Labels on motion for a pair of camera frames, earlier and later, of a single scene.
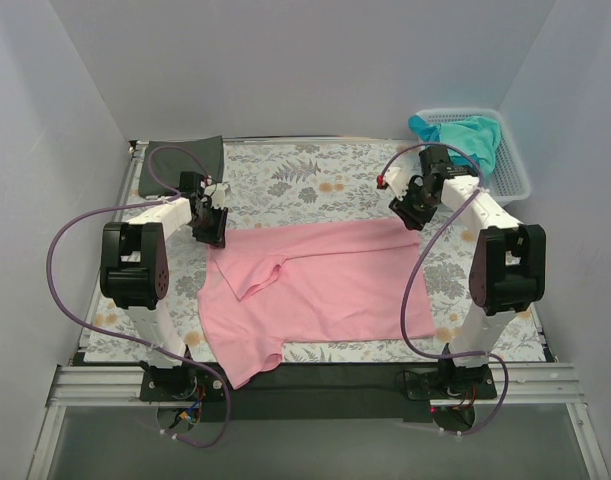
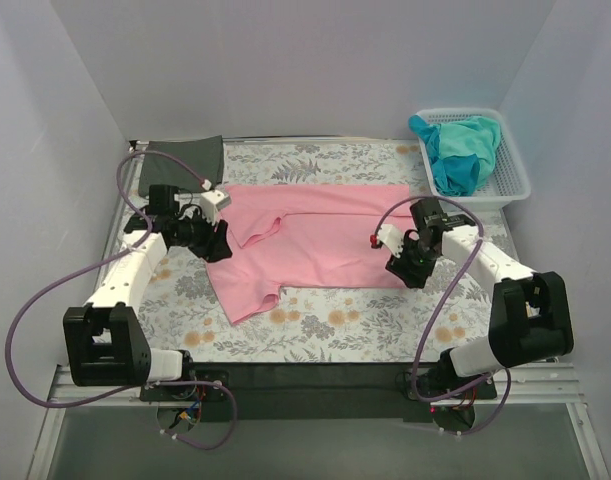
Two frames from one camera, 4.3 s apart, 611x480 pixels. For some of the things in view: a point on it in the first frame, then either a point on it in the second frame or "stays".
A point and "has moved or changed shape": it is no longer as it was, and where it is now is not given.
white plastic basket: x=506 y=178 stays
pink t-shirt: x=311 y=282 has moved or changed shape
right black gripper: x=412 y=211 -> x=405 y=266
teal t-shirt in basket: x=471 y=140 stays
